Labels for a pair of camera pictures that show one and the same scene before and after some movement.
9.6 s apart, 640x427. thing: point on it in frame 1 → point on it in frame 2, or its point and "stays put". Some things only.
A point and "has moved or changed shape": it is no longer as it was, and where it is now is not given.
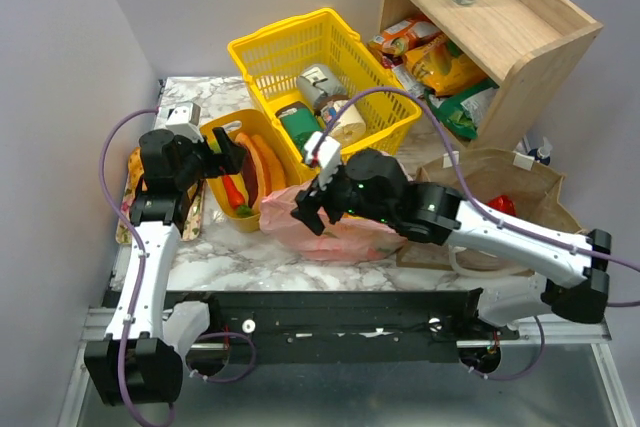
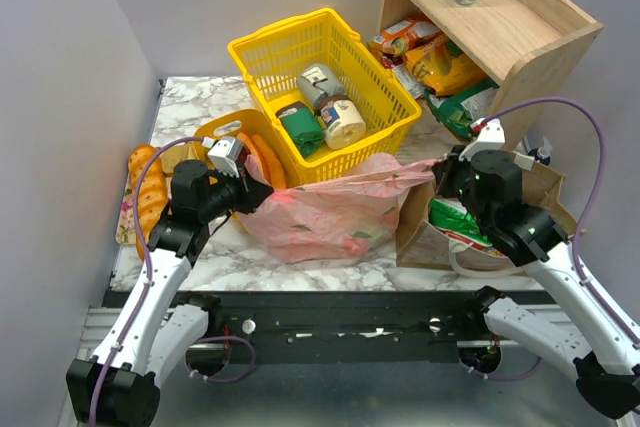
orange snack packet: x=399 y=38 stays put
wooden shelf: x=524 y=34 stays put
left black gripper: x=220 y=155 → x=251 y=191
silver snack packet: x=408 y=80 stays put
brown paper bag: x=487 y=173 has moved or changed shape
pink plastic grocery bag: x=346 y=239 has moved or changed shape
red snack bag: x=503 y=203 → x=466 y=239
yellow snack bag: x=437 y=67 stays put
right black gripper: x=316 y=198 → x=447 y=173
